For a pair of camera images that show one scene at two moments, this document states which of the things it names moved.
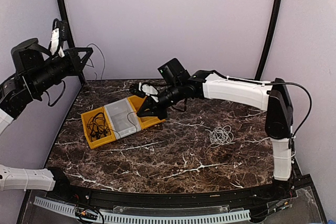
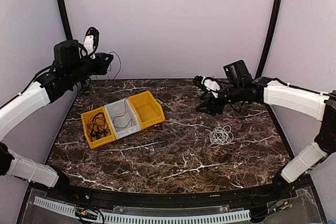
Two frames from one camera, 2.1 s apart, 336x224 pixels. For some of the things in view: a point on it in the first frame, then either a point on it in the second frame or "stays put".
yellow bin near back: [136, 101] stays put
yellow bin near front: [97, 127] stays put
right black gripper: [155, 109] -> [211, 104]
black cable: [112, 130] -> [130, 120]
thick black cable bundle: [97, 127] stays put
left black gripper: [75, 63] -> [103, 66]
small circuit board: [85, 213] stays put
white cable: [219, 136] stays put
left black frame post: [63, 11] stays put
